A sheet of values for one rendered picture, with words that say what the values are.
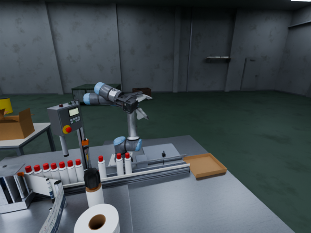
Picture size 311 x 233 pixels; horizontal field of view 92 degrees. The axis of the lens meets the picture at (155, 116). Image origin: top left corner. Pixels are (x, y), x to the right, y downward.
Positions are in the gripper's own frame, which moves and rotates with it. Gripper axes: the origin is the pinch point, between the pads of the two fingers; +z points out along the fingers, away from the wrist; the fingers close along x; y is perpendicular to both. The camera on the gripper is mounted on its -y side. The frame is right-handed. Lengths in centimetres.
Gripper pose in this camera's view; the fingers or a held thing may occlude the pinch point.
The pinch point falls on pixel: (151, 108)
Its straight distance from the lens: 82.3
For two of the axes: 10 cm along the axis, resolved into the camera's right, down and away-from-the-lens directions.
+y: -4.6, 5.6, -6.9
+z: 8.8, 4.1, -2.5
